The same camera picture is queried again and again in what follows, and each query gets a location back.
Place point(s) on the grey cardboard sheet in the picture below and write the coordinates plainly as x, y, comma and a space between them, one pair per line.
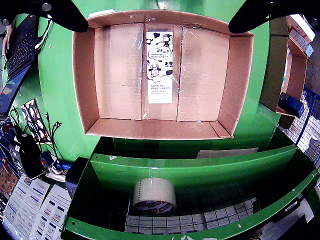
225, 153

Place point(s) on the dark blue product box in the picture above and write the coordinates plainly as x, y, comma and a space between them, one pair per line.
291, 105

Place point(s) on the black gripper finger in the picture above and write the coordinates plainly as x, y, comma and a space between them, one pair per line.
67, 15
252, 17

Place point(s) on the cow print hand cream box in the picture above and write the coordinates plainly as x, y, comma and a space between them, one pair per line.
160, 75

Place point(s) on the white printed label sheet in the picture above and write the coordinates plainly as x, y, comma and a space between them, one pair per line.
25, 200
55, 210

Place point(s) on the cardboard box with dark flap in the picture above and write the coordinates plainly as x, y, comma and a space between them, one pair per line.
297, 77

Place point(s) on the bare person forearm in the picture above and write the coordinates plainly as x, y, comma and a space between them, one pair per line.
8, 40

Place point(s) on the black device box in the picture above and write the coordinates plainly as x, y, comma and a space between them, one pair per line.
75, 175

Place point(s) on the large open cardboard tray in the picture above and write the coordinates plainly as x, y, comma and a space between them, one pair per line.
120, 75

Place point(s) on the black power adapter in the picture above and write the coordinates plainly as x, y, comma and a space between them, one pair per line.
28, 157

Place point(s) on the clear packing tape roll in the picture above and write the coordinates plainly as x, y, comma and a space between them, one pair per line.
153, 192

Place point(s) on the tall white product box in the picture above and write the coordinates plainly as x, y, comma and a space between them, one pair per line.
301, 23

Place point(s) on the flat cow print card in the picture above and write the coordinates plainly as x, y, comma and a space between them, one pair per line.
35, 120

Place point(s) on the white bottle with teal label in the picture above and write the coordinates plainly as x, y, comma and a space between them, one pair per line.
285, 72

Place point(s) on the black laptop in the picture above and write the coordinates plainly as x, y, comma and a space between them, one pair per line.
21, 50

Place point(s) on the blue cylinder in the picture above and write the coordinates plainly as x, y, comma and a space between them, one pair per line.
63, 165

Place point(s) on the blue pallet crate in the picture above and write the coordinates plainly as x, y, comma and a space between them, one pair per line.
311, 120

